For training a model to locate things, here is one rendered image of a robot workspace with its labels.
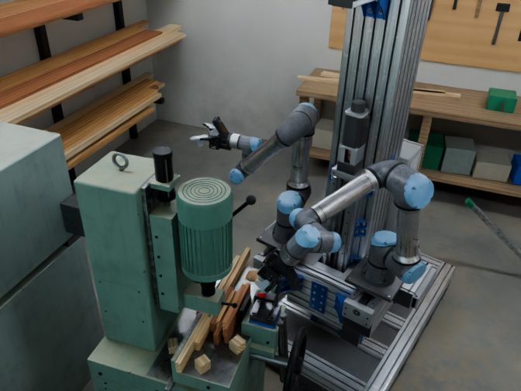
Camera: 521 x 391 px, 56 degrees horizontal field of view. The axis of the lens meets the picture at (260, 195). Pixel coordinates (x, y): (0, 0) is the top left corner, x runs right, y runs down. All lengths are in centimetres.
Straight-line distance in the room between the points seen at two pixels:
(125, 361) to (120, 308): 21
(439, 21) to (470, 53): 38
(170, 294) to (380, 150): 106
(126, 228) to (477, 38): 358
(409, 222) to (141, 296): 102
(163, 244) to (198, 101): 389
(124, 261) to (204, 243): 31
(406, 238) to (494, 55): 286
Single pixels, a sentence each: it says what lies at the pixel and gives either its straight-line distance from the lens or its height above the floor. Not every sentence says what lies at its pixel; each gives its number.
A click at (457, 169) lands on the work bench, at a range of 453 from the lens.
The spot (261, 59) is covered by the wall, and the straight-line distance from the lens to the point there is 498.
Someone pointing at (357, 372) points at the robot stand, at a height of 21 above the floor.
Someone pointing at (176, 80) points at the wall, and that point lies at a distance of 548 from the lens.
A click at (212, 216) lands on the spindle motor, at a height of 147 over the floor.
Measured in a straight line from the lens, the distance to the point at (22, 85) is 367.
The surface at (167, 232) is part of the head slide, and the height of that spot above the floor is 136.
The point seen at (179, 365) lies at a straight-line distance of 178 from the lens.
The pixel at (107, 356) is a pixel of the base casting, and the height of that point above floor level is 80.
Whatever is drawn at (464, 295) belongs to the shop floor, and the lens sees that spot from 366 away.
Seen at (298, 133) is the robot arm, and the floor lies 139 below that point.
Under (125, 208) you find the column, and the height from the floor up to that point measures 146.
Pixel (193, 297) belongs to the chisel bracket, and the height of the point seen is 106.
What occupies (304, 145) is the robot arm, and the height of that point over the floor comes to 128.
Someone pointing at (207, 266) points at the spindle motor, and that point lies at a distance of 162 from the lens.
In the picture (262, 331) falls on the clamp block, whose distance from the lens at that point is 186.
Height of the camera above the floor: 233
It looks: 33 degrees down
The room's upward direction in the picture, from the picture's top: 2 degrees clockwise
